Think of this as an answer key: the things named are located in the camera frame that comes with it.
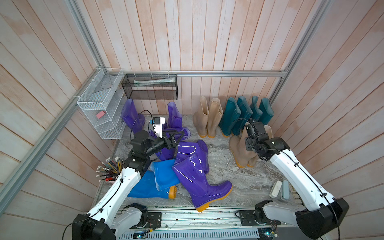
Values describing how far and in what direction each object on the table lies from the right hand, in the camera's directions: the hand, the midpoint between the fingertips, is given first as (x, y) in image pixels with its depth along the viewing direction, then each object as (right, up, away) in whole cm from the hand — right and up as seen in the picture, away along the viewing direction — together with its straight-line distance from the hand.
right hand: (254, 139), depth 78 cm
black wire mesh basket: (-62, +35, +27) cm, 76 cm away
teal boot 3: (-1, +15, +8) cm, 17 cm away
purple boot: (-69, +10, +14) cm, 71 cm away
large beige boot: (-3, -11, +6) cm, 13 cm away
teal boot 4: (+5, +15, +8) cm, 18 cm away
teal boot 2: (-10, +14, +10) cm, 20 cm away
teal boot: (+13, +16, +11) cm, 24 cm away
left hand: (-39, +3, -8) cm, 40 cm away
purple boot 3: (-49, -10, +13) cm, 52 cm away
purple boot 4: (-37, -7, +8) cm, 39 cm away
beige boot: (-18, +16, +15) cm, 28 cm away
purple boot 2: (-43, +12, +7) cm, 45 cm away
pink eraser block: (-84, +13, +4) cm, 85 cm away
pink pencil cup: (-74, -15, -4) cm, 76 cm away
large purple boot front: (-34, -17, -2) cm, 38 cm away
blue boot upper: (-47, -18, -4) cm, 50 cm away
